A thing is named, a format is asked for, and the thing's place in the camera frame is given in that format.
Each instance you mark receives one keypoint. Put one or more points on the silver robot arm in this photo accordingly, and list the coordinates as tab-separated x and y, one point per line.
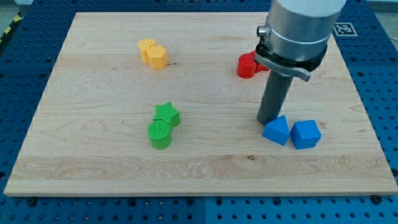
293	40

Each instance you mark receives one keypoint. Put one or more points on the green star block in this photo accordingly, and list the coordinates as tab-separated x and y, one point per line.
168	114

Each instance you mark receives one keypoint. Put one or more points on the green cylinder block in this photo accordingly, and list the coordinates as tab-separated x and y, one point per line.
159	133

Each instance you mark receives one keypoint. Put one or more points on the wooden board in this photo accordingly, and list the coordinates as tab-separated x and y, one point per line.
150	104

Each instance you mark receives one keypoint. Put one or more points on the red cylinder block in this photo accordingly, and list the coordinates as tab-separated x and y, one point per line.
246	66

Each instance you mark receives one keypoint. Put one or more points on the yellow hexagon block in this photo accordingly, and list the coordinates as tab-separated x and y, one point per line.
157	57

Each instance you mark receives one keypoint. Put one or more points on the blue triangle block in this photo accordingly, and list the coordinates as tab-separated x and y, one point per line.
277	130

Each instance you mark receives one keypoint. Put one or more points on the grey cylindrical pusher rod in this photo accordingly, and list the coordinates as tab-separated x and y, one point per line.
276	90

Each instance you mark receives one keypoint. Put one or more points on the yellow cylinder block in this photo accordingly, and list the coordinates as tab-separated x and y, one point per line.
144	45

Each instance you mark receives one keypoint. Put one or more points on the blue cube block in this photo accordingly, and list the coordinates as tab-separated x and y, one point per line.
305	134

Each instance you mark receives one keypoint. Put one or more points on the black white fiducial marker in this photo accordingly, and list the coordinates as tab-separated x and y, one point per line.
344	29

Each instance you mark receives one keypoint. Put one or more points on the black yellow hazard tape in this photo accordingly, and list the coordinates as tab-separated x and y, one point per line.
11	28

